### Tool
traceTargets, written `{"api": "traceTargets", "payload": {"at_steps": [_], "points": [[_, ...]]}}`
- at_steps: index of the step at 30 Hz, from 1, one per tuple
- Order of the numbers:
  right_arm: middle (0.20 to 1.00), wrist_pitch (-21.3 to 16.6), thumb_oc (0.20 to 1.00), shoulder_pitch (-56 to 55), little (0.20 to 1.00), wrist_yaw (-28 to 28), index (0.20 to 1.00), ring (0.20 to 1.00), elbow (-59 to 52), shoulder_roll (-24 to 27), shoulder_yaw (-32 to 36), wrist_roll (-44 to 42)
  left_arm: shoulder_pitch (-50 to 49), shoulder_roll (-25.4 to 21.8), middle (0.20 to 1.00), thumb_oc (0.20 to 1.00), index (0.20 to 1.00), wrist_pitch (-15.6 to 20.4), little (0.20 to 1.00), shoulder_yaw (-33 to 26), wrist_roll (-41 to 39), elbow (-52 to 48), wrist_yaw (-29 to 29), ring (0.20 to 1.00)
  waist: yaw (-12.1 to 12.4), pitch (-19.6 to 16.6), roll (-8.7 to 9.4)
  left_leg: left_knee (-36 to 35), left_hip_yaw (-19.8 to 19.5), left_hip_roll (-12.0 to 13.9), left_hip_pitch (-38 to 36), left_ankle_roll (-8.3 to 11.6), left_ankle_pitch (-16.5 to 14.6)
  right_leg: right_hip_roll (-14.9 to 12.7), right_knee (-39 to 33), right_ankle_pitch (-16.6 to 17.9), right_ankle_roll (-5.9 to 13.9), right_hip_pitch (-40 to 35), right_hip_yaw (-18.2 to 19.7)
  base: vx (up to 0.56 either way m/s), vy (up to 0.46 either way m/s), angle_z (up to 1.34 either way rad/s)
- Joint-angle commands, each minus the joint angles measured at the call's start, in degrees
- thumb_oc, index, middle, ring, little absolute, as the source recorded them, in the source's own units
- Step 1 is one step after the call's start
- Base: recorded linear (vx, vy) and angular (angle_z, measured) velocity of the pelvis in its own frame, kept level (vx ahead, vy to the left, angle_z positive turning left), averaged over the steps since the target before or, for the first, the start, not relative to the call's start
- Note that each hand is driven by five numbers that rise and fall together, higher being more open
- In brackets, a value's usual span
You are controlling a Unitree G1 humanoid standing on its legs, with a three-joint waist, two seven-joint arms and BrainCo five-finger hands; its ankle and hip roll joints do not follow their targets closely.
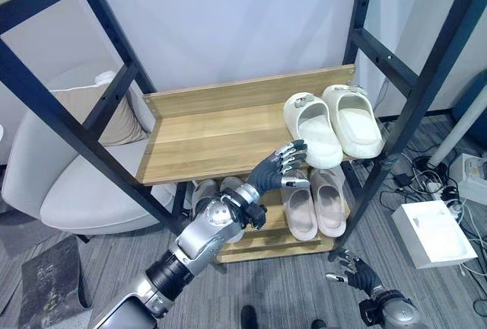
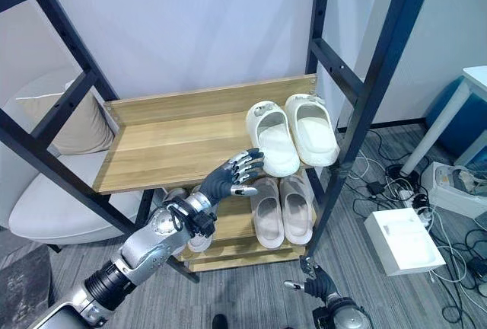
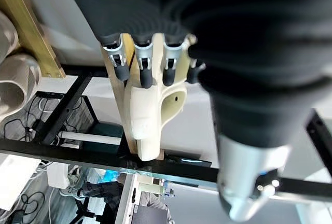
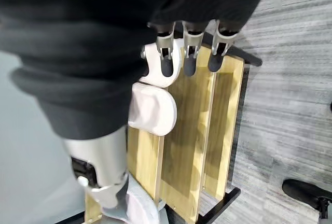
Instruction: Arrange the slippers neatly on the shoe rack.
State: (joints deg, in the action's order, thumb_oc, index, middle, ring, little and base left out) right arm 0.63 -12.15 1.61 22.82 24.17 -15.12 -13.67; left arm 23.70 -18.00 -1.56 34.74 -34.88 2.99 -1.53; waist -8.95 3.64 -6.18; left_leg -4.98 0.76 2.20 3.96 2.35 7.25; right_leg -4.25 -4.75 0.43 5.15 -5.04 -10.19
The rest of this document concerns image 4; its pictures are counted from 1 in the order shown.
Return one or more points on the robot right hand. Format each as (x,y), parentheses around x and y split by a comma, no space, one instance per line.
(77,40)

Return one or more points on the wooden shoe rack black frame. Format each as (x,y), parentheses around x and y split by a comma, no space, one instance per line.
(186,130)

